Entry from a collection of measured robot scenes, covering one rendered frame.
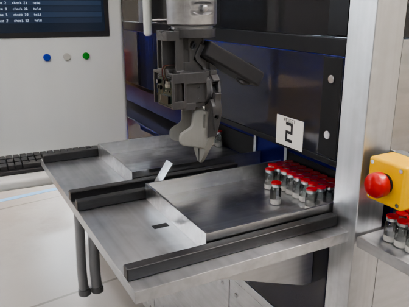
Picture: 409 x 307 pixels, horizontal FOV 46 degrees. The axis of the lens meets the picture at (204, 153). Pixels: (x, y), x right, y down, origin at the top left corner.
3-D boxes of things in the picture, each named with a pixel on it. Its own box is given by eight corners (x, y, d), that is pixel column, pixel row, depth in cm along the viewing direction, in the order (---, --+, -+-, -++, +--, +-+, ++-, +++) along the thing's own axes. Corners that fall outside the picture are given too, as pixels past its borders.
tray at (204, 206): (279, 173, 115) (280, 159, 114) (360, 212, 93) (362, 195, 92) (145, 199, 100) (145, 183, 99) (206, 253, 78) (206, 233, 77)
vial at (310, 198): (310, 207, 95) (312, 185, 94) (318, 211, 93) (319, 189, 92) (302, 209, 94) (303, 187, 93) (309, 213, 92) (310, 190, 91)
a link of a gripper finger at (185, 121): (166, 160, 80) (165, 105, 77) (198, 155, 83) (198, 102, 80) (174, 165, 77) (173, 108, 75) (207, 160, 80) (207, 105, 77)
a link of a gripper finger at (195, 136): (174, 165, 77) (173, 108, 75) (207, 160, 80) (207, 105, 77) (182, 171, 75) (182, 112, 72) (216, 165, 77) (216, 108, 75)
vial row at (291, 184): (272, 181, 110) (273, 161, 108) (327, 209, 94) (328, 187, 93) (265, 183, 109) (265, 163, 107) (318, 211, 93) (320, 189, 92)
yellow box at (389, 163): (395, 189, 83) (400, 149, 81) (431, 203, 77) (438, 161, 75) (363, 197, 80) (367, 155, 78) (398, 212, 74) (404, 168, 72)
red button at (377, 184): (377, 190, 79) (379, 167, 77) (397, 198, 75) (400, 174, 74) (360, 194, 77) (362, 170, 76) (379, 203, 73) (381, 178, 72)
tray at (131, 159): (210, 140, 144) (210, 128, 143) (260, 164, 122) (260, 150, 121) (98, 156, 128) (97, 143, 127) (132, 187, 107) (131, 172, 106)
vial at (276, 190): (276, 200, 99) (277, 180, 97) (283, 204, 97) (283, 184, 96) (267, 202, 98) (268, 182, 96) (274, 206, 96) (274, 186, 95)
